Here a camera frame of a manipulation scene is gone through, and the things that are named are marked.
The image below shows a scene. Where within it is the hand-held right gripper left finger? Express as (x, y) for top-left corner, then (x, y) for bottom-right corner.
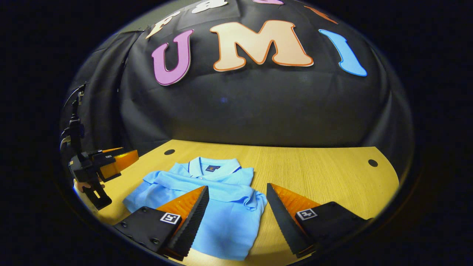
(114, 185), (210, 261)

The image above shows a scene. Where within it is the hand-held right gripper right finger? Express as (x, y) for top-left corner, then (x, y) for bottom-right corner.
(266, 183), (372, 258)

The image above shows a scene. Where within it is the light blue T-shirt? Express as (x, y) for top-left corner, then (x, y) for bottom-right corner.
(123, 157), (268, 261)

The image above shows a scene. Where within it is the black backdrop cloth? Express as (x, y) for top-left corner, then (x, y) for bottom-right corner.
(59, 0), (414, 174)

